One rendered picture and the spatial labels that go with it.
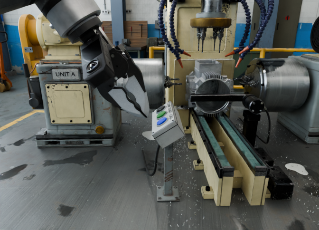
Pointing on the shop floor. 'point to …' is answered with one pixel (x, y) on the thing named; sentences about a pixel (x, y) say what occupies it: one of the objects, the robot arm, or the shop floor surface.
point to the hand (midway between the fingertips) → (143, 113)
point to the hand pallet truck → (5, 84)
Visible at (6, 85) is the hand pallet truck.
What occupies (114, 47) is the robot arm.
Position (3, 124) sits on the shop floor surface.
